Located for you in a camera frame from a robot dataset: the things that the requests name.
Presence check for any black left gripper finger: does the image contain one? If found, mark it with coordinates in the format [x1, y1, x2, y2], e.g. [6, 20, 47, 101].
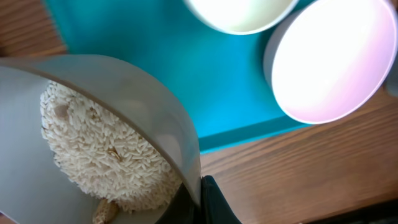
[156, 175, 241, 224]

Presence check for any cooked white rice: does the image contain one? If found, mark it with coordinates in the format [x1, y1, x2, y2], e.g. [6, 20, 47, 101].
[40, 81, 182, 223]

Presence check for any white plastic cup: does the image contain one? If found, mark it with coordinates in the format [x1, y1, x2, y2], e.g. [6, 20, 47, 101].
[183, 0, 299, 35]

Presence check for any white small bowl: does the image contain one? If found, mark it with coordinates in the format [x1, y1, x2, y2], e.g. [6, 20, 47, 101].
[263, 0, 397, 124]

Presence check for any grey bowl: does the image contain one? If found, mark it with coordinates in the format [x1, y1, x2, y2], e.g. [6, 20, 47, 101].
[1, 55, 201, 223]

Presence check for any grey dishwasher rack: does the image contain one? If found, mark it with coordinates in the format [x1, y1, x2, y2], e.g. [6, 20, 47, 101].
[385, 59, 398, 98]

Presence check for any teal plastic tray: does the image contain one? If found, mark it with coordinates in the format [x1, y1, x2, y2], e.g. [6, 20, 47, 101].
[45, 0, 303, 153]

